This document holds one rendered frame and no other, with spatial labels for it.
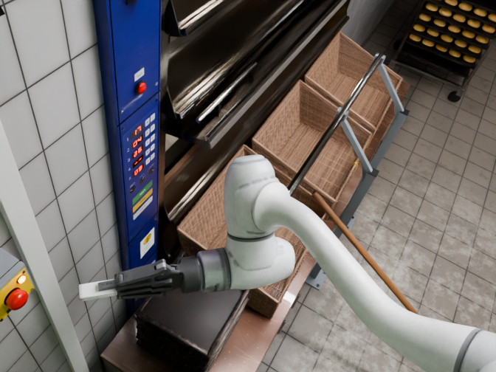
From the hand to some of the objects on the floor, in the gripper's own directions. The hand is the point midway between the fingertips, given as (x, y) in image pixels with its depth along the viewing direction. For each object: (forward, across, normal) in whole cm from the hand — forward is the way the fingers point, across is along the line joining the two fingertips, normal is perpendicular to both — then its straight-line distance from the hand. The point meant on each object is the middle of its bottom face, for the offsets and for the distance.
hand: (98, 289), depth 91 cm
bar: (-100, +146, +58) cm, 186 cm away
